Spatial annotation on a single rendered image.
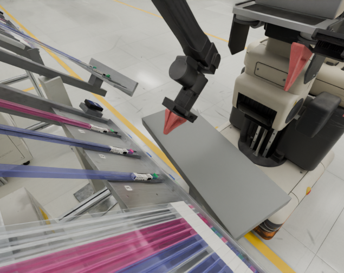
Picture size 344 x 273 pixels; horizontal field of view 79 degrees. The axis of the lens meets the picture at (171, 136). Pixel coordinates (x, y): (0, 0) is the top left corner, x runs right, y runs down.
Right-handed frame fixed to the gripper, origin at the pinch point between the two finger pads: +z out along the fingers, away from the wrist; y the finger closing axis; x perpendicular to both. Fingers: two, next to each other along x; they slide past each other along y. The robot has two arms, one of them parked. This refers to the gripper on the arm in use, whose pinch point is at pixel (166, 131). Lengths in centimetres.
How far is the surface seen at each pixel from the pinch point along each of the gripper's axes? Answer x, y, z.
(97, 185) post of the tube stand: 27, -41, 57
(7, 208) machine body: -26, -16, 41
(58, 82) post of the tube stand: -15.1, -41.7, 7.2
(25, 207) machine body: -22.9, -13.4, 38.7
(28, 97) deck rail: -30.7, -19.4, 7.7
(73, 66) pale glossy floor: 80, -223, 28
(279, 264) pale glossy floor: 73, 50, 35
